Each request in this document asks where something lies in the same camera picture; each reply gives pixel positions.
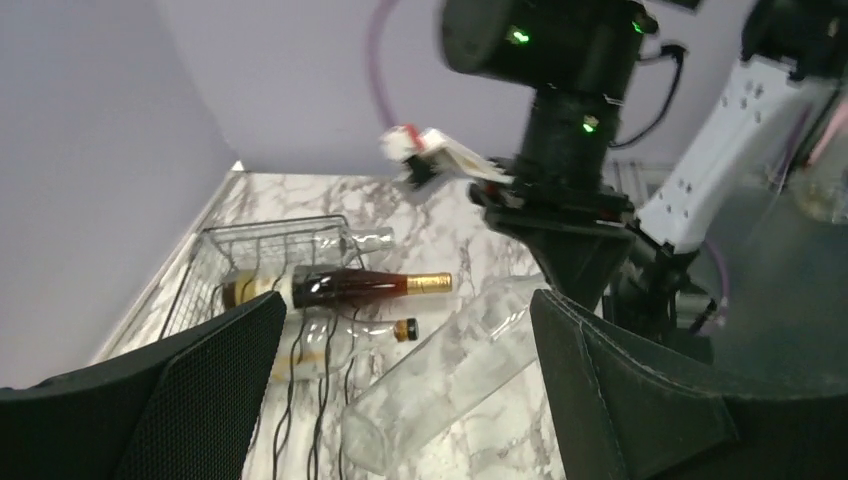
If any clear glass bottle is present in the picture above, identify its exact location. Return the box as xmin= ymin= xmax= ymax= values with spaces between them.
xmin=341 ymin=274 xmax=548 ymax=475
xmin=307 ymin=226 xmax=395 ymax=266

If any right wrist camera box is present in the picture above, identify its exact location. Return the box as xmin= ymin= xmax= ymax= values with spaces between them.
xmin=378 ymin=124 xmax=514 ymax=193

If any clear bottle black cap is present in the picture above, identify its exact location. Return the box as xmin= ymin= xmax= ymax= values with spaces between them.
xmin=270 ymin=316 xmax=420 ymax=382

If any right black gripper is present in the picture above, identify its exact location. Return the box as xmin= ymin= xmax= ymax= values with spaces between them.
xmin=468 ymin=180 xmax=635 ymax=311

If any red wine gold cap bottle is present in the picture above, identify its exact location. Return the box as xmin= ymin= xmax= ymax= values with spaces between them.
xmin=220 ymin=265 xmax=453 ymax=310

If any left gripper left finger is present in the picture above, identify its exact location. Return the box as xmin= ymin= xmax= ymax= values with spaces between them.
xmin=1 ymin=293 xmax=286 ymax=479

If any black wire wine rack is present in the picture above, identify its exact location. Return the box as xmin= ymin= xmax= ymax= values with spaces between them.
xmin=156 ymin=215 xmax=363 ymax=479

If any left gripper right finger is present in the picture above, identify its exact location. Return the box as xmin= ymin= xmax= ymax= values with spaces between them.
xmin=530 ymin=290 xmax=847 ymax=479

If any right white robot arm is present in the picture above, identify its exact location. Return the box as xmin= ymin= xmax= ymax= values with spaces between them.
xmin=440 ymin=1 xmax=847 ymax=306

